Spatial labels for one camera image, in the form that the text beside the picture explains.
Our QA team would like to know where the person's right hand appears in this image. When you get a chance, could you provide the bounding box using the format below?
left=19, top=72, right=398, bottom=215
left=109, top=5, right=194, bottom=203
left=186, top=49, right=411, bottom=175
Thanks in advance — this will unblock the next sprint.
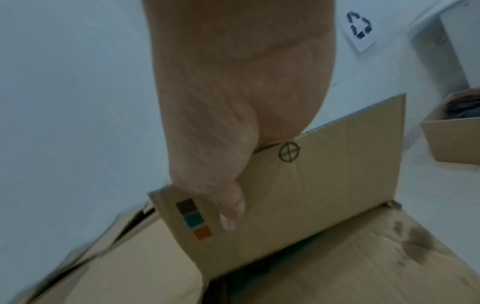
left=141, top=0, right=340, bottom=232

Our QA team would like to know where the green-lined brown cardboard box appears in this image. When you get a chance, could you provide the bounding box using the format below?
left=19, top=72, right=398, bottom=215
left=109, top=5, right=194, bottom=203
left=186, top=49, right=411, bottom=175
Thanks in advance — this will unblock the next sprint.
left=147, top=93, right=480, bottom=304

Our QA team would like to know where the white recycling sign paper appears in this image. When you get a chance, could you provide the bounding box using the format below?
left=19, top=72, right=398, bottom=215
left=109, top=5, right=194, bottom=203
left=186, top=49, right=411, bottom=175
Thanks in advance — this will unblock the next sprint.
left=340, top=10, right=377, bottom=53

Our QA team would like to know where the open brown carton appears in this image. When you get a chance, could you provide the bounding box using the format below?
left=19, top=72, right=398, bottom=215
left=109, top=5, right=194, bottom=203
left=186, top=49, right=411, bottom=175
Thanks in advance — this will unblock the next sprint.
left=419, top=86, right=480, bottom=166

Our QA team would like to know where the pile of dark items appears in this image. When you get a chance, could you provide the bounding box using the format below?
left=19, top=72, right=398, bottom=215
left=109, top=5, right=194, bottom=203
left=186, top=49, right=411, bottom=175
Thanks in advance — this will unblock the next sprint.
left=445, top=88, right=480, bottom=120

